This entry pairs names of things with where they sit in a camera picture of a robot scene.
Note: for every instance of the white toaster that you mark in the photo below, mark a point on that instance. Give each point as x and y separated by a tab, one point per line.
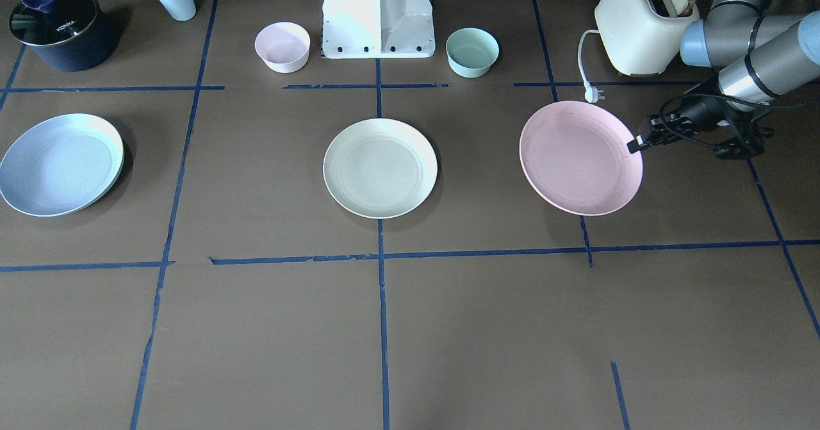
639	36

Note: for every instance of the pink plate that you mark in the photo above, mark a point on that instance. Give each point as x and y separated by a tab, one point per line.
575	156

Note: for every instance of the green plate under blue plate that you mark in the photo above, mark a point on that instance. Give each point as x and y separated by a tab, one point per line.
102	159

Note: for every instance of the cream plate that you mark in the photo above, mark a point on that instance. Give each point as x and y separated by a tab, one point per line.
380	168

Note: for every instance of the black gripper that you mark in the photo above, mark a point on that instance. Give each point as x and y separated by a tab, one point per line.
700	110

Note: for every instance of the dark blue pot with lid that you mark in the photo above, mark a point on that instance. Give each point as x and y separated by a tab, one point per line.
67	35

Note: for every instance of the green bowl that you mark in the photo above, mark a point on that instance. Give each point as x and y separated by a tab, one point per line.
471	52

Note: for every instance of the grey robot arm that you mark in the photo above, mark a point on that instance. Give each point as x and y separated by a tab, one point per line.
758	58

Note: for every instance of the pink bowl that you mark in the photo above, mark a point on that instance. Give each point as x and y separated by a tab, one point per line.
283	47

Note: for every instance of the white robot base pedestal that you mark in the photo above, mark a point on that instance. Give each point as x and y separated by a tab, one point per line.
377	29

